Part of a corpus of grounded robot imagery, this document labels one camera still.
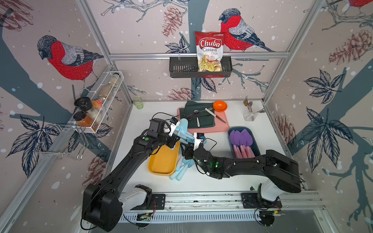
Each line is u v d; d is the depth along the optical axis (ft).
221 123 3.52
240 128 3.21
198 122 3.50
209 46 2.67
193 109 3.74
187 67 3.31
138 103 3.74
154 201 2.39
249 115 3.43
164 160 2.88
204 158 1.87
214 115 3.61
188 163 2.80
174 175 2.61
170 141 2.29
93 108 2.19
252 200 2.39
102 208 1.25
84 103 2.04
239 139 3.11
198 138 2.28
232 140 3.11
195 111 3.74
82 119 1.94
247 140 3.05
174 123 2.29
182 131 2.57
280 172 1.36
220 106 3.70
